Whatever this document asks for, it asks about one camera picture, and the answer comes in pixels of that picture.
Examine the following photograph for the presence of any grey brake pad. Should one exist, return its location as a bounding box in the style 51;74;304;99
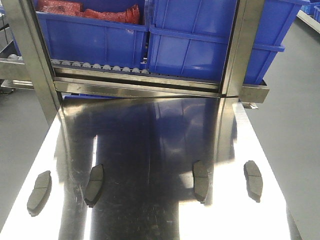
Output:
26;170;52;217
84;164;104;208
192;161;209;204
243;160;263;203

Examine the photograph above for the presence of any roller conveyor track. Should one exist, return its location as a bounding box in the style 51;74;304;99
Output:
6;54;151;75

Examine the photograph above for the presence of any right blue plastic bin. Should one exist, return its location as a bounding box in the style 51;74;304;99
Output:
147;0;309;85

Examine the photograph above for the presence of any blue plastic bin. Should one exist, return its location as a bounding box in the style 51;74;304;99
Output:
147;0;309;85
37;0;151;68

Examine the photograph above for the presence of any left blue plastic bin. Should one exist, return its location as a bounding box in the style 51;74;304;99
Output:
37;0;151;68

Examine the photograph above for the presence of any red mesh bag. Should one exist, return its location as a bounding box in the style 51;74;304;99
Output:
36;0;140;25

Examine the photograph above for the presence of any stainless steel rack frame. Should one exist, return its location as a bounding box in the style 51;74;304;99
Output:
0;0;269;123

